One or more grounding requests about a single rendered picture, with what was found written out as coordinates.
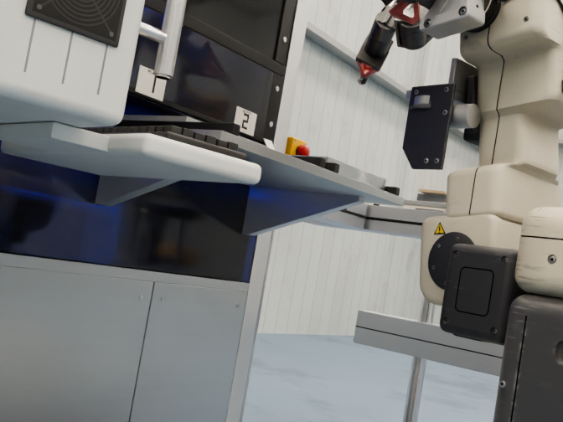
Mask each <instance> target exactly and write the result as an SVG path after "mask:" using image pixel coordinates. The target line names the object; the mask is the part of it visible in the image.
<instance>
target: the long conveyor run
mask: <svg viewBox="0 0 563 422"><path fill-rule="evenodd" d="M380 204H381V203H374V205H368V206H367V207H368V208H367V213H366V218H365V223H364V228H363V229H357V228H350V227H344V226H337V225H332V224H327V223H324V222H320V221H317V220H314V219H309V220H306V221H303V222H304V223H308V224H314V225H317V226H323V227H330V228H337V229H350V230H356V231H363V232H370V233H376V234H388V235H395V236H402V237H409V238H416V239H420V238H421V227H422V224H423V222H424V221H425V220H426V219H427V218H430V217H436V216H446V213H442V212H434V211H426V210H417V209H408V208H424V209H433V210H441V211H446V208H447V204H446V203H435V202H427V201H417V200H408V199H404V203H403V206H400V207H408V208H393V207H385V206H380Z"/></svg>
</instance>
